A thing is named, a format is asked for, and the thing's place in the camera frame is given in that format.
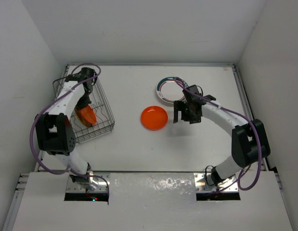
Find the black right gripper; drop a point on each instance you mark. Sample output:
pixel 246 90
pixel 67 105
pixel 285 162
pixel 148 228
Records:
pixel 179 106

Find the metal wire dish rack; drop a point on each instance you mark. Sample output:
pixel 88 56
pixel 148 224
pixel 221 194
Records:
pixel 103 120

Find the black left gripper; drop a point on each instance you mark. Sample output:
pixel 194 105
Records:
pixel 82 104

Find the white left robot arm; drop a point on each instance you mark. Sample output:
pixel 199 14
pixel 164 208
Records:
pixel 53 128

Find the metal base plate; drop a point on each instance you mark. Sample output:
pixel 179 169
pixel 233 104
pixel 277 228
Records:
pixel 77 184
pixel 227 186

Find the white front foam board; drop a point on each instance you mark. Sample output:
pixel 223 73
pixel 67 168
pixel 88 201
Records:
pixel 149 202

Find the large orange plate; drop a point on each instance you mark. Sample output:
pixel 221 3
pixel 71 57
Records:
pixel 86 116

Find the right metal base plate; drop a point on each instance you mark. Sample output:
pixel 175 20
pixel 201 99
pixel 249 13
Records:
pixel 227 186

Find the small orange plate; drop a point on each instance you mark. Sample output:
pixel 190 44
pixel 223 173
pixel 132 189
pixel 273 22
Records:
pixel 154 117

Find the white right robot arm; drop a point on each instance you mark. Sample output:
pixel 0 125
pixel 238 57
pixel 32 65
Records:
pixel 249 142

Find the white plate green red rim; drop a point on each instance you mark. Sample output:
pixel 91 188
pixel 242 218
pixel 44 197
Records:
pixel 168 91

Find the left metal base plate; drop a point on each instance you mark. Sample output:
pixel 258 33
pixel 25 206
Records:
pixel 77 184

